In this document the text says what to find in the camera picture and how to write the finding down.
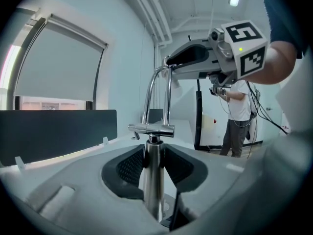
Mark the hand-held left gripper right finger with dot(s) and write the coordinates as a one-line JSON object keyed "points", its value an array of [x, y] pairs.
{"points": [[220, 195]]}

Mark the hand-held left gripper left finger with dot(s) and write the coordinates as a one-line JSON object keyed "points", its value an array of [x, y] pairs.
{"points": [[73, 204]]}

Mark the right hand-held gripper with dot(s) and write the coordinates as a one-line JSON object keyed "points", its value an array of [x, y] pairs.
{"points": [[244, 48]]}

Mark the silver desk lamp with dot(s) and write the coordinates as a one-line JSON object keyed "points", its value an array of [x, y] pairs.
{"points": [[154, 180]]}

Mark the person's right forearm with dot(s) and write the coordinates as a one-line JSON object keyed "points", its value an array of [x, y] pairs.
{"points": [[276, 65]]}

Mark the wide dark desk partition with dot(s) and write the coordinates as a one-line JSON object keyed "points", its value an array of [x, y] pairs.
{"points": [[58, 133]]}

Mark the white ceiling pipes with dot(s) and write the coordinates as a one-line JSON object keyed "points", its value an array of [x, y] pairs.
{"points": [[154, 11]]}

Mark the person's dark shirt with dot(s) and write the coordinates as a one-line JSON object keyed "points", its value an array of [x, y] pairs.
{"points": [[288, 13]]}

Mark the grey roller blind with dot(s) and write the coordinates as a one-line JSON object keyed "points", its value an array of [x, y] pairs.
{"points": [[58, 67]]}

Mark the black framed window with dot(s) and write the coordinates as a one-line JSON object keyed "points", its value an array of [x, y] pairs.
{"points": [[11, 82]]}

